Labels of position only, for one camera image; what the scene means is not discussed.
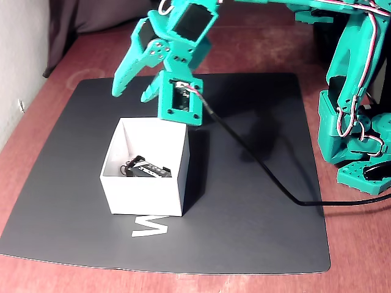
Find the white cardboard box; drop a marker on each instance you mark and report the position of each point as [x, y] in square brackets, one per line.
[143, 195]

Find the black mat with letters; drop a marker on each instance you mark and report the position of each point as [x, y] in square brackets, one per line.
[76, 198]

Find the small black battery pack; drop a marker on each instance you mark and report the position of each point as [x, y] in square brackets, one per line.
[146, 171]

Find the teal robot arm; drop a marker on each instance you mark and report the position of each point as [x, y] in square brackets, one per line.
[351, 61]
[314, 17]

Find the dark grey curtain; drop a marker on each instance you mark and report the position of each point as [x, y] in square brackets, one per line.
[91, 15]

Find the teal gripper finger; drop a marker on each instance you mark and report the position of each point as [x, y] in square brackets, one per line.
[152, 91]
[128, 67]

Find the teal framed wrist camera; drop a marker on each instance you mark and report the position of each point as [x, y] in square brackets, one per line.
[166, 107]

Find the small white wall clip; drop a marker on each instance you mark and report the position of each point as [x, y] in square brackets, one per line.
[21, 105]

